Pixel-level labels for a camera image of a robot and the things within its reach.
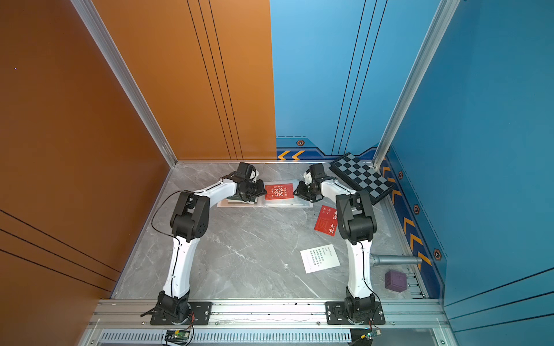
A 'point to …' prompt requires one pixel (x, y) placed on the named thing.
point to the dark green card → (236, 197)
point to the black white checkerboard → (362, 177)
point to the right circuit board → (369, 335)
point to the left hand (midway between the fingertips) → (268, 188)
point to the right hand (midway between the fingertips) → (296, 192)
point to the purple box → (395, 280)
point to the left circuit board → (177, 337)
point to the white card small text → (319, 258)
